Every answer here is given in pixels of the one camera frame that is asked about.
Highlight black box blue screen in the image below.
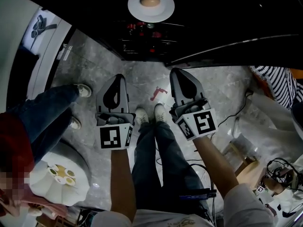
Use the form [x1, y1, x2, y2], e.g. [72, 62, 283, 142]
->
[178, 189, 217, 201]

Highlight white round pouf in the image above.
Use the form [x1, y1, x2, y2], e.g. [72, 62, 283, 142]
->
[29, 140, 92, 207]

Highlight black floor cable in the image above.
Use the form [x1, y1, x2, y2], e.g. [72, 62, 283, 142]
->
[216, 91, 255, 127]

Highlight person's left forearm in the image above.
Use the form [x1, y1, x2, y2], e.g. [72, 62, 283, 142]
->
[110, 148, 137, 222]

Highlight black mini fridge cabinet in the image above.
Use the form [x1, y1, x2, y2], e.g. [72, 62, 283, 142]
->
[68, 0, 303, 68]

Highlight black bag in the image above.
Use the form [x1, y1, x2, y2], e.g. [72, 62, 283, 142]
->
[7, 45, 40, 104]

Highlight person's right shoe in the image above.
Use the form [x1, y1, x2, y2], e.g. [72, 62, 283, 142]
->
[153, 104, 166, 122]

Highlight red floor sticker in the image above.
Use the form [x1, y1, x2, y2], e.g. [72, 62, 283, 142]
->
[150, 86, 168, 101]

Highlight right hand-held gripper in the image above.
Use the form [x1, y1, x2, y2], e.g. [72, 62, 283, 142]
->
[169, 68, 218, 141]

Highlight person's left shoe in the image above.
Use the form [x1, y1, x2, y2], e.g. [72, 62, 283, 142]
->
[134, 107, 149, 125]

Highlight person's jeans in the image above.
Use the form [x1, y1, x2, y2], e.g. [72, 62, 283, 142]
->
[131, 121, 209, 212]

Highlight brown egg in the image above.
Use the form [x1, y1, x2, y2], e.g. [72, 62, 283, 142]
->
[139, 0, 160, 7]

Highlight pink cloth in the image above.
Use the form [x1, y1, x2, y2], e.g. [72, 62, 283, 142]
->
[0, 188, 68, 218]

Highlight person's white shirt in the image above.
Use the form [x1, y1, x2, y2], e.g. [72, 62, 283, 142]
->
[91, 183, 279, 227]

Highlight wooden stool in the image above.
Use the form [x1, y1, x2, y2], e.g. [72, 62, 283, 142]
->
[223, 140, 268, 195]

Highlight black white striped blanket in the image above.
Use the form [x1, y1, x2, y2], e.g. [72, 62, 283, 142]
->
[250, 66, 298, 110]

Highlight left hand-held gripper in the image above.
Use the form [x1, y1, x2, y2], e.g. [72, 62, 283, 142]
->
[95, 74, 135, 150]

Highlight person's right forearm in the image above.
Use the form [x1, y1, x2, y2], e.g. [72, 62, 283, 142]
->
[194, 136, 239, 196]

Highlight group of red bottle caps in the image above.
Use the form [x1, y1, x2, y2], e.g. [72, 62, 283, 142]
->
[126, 21, 166, 54]

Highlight white window sill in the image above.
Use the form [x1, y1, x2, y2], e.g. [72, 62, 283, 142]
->
[23, 7, 73, 99]

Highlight large white plate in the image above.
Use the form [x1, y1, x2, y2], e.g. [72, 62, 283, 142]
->
[127, 0, 175, 23]

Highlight person's shoe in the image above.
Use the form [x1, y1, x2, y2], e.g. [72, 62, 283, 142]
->
[153, 104, 166, 122]
[134, 107, 149, 125]

